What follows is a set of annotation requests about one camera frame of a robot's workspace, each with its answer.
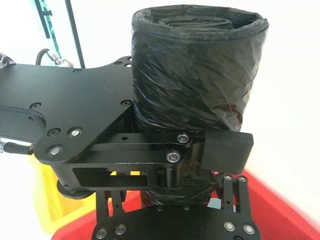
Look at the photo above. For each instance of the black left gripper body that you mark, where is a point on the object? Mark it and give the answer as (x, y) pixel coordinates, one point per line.
(75, 100)

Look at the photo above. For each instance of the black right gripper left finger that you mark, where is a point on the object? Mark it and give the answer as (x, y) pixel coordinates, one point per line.
(115, 202)

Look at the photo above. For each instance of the black plastic bag roll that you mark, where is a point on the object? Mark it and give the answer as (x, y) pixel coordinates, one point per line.
(195, 80)

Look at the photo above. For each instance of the red plastic bin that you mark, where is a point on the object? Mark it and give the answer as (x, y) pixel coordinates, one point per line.
(280, 212)

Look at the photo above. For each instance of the grey striped post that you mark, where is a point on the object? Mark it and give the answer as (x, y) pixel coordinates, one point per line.
(48, 27)

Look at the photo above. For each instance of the yellow plastic bin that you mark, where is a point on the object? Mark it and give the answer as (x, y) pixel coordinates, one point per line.
(50, 197)

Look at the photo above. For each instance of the thin black pole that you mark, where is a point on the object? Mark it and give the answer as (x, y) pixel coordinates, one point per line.
(75, 35)

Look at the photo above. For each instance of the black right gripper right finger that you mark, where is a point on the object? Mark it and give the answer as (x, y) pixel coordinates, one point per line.
(231, 200)

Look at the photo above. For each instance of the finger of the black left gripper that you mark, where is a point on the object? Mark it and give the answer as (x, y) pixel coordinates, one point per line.
(225, 152)

